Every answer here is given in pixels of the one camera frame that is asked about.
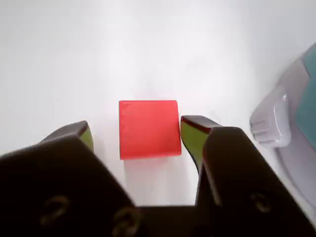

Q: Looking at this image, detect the teal whale-shaped bin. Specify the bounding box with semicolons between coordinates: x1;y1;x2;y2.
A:
249;43;316;220

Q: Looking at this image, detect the red lego block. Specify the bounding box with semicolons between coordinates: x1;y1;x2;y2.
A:
118;99;183;160

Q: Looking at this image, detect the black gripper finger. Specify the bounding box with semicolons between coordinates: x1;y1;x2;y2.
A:
0;120;146;237
180;115;316;237

